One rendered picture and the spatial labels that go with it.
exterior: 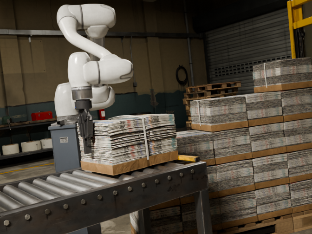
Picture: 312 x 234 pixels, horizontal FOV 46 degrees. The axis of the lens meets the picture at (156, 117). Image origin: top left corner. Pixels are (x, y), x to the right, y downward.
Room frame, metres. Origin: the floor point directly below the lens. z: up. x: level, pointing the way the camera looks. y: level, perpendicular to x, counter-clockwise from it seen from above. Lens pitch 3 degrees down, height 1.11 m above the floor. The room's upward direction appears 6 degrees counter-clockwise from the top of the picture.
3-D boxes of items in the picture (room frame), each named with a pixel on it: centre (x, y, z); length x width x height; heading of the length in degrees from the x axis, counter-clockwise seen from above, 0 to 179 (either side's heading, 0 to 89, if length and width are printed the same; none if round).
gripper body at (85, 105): (1.62, 0.32, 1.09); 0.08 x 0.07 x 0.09; 36
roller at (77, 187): (1.54, 0.40, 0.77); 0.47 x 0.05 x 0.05; 36
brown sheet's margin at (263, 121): (2.81, -0.74, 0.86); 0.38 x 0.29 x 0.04; 16
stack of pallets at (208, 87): (9.41, -1.51, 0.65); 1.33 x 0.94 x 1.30; 130
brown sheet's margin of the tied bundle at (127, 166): (1.68, 0.23, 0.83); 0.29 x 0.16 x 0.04; 39
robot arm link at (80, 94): (1.62, 0.31, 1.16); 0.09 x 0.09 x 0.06
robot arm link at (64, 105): (2.45, 0.57, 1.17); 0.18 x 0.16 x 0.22; 106
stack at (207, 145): (2.69, -0.33, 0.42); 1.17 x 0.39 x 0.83; 106
